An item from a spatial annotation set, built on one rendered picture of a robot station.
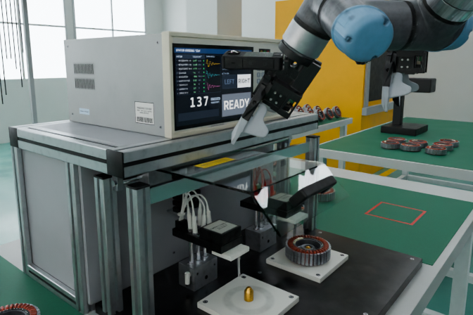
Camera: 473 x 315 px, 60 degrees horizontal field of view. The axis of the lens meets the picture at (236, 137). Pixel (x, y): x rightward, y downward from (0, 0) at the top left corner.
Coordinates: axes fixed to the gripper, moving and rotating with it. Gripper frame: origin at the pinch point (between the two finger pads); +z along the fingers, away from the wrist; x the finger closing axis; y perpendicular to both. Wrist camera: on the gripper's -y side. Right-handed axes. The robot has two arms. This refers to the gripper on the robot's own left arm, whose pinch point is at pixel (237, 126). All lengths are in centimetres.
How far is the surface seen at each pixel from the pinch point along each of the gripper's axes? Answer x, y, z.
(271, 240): 13.4, 24.1, 31.5
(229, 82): 10.9, -6.5, -2.9
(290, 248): 4.7, 26.6, 23.7
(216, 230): -9.3, 7.3, 18.4
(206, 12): 393, -94, 99
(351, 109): 343, 98, 93
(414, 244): 27, 61, 17
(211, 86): 5.5, -9.2, -2.3
